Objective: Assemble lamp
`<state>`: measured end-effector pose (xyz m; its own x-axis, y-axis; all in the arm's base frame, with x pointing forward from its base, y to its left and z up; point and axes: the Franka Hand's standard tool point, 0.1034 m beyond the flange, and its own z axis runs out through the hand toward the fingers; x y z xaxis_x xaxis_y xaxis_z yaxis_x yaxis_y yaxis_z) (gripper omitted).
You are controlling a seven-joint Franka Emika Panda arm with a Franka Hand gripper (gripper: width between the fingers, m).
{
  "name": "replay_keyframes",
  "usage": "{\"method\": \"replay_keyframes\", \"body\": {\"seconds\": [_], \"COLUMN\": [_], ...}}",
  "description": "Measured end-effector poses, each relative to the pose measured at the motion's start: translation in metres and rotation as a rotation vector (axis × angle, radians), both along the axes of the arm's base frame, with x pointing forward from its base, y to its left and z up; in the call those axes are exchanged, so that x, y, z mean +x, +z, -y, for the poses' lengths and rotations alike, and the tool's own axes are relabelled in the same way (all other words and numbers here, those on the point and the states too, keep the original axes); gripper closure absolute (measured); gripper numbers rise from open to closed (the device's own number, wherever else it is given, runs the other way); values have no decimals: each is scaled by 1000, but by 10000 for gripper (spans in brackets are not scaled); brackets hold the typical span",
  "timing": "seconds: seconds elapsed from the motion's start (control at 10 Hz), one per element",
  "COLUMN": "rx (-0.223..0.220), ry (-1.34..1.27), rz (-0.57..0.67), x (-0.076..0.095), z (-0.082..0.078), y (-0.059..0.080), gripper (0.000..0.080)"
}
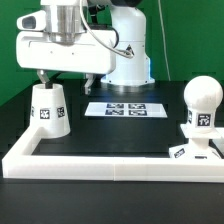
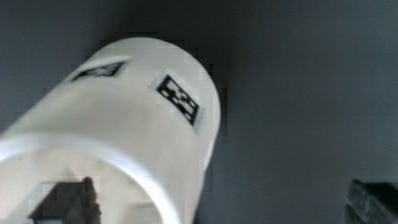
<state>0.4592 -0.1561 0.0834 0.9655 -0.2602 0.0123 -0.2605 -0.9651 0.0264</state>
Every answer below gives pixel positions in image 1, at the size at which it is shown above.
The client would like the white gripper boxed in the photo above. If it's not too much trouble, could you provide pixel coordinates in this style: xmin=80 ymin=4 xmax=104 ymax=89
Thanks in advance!
xmin=16 ymin=10 xmax=116 ymax=95

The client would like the white lamp shade cone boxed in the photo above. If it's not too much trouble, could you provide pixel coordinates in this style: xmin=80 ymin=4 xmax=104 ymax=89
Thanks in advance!
xmin=30 ymin=84 xmax=70 ymax=139

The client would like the white lamp bulb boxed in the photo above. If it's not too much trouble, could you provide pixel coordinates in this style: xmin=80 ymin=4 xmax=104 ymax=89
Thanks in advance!
xmin=184 ymin=76 xmax=223 ymax=133

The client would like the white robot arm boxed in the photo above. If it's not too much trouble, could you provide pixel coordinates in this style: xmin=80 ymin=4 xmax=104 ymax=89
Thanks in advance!
xmin=16 ymin=0 xmax=154 ymax=92

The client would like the white lamp base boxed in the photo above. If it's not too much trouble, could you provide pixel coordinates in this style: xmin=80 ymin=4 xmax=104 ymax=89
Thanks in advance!
xmin=169 ymin=124 xmax=221 ymax=160

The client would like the white marker tag sheet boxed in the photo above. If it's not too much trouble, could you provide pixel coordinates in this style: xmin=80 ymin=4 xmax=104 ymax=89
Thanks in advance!
xmin=85 ymin=102 xmax=167 ymax=118

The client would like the white U-shaped frame wall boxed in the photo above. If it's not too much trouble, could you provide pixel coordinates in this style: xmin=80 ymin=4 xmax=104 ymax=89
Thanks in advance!
xmin=2 ymin=126 xmax=224 ymax=183

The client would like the white thin cable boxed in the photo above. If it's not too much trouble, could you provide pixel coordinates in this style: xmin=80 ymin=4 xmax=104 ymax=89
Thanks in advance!
xmin=158 ymin=0 xmax=172 ymax=82

